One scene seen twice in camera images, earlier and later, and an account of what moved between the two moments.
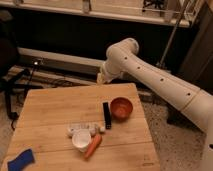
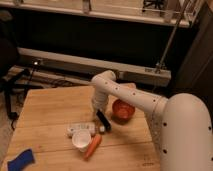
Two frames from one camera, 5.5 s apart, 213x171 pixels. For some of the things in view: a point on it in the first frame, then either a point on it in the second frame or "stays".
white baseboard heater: [60, 62] stays
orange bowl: [121, 109] stays
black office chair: [10, 72] stays
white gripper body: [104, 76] -> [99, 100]
